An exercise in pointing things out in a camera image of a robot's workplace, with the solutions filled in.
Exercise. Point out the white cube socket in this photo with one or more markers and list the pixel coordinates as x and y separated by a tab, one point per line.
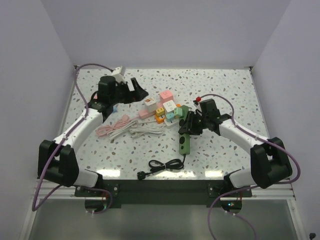
169	106

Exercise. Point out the pink power strip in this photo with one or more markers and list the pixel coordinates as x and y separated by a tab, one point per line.
143	114

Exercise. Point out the white cartoon cube adapter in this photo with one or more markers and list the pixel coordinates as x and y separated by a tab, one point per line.
150	104

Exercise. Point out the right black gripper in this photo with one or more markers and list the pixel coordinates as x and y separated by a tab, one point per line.
188	127

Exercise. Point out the green power strip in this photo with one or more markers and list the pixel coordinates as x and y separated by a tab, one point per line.
184	139

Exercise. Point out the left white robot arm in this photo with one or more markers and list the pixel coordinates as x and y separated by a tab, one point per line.
57	161

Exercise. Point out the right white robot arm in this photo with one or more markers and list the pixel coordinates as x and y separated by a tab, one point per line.
269	164

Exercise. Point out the pink cube socket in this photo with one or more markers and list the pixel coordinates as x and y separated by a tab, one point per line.
166	96

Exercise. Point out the orange power strip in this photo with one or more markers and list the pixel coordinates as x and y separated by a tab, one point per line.
161	119

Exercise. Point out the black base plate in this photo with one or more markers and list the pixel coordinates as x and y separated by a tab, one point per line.
163	192

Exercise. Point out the teal adapter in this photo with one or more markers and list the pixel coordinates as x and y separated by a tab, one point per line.
170	116

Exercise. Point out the yellow small adapter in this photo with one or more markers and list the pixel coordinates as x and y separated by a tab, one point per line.
160	112

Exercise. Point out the green plug adapter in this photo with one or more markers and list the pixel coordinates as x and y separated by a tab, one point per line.
178	112

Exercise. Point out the white power strip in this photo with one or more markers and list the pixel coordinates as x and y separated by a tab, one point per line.
170	124

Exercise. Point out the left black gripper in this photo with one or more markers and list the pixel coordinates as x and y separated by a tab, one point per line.
136	95

